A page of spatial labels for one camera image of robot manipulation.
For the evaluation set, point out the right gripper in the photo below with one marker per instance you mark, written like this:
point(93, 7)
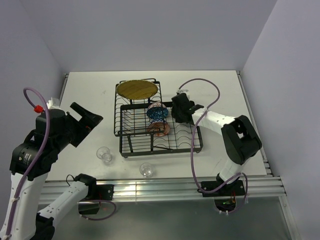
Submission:
point(177, 119)

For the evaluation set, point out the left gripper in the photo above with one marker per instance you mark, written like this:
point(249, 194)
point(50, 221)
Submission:
point(87, 117)

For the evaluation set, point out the blue patterned bowl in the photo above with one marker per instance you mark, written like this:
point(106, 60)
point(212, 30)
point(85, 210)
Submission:
point(157, 112)

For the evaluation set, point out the orange patterned bowl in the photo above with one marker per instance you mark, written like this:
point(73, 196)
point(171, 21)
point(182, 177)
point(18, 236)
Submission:
point(159, 129)

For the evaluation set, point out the clear glass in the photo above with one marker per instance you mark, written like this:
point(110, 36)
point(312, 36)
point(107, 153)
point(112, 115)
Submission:
point(147, 170)
point(104, 154)

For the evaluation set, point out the yellow woven round plate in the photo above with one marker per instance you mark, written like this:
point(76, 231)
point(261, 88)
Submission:
point(137, 89)

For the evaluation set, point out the clear glass front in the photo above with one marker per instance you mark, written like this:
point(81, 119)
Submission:
point(147, 170)

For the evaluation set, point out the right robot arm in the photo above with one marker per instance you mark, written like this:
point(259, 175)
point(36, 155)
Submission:
point(240, 139)

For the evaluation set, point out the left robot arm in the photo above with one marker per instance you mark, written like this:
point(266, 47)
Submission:
point(30, 165)

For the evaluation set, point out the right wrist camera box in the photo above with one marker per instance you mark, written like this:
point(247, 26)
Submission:
point(184, 91)

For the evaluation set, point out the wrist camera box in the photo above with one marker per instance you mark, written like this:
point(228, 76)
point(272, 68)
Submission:
point(51, 104)
point(184, 91)

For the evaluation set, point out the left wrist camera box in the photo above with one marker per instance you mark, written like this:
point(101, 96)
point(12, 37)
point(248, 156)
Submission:
point(51, 104)

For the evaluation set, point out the black wire dish rack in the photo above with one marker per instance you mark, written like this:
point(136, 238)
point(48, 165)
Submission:
point(144, 124)

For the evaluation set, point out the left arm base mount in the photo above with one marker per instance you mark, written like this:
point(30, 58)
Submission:
point(95, 203)

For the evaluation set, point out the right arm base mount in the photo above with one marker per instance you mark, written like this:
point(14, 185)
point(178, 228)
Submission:
point(234, 189)

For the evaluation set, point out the aluminium mounting rail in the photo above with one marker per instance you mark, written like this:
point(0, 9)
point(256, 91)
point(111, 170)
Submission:
point(154, 190)

